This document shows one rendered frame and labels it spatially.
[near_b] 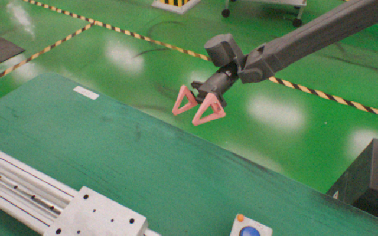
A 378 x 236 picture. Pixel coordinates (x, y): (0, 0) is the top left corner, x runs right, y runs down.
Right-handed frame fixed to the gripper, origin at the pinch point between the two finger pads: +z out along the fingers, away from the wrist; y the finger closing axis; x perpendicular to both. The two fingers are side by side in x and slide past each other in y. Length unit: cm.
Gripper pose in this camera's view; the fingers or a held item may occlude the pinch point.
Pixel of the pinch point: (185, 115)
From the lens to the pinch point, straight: 60.7
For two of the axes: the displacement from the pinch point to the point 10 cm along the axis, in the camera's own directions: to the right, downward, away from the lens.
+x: 4.8, 7.0, 5.2
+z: -6.9, 6.7, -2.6
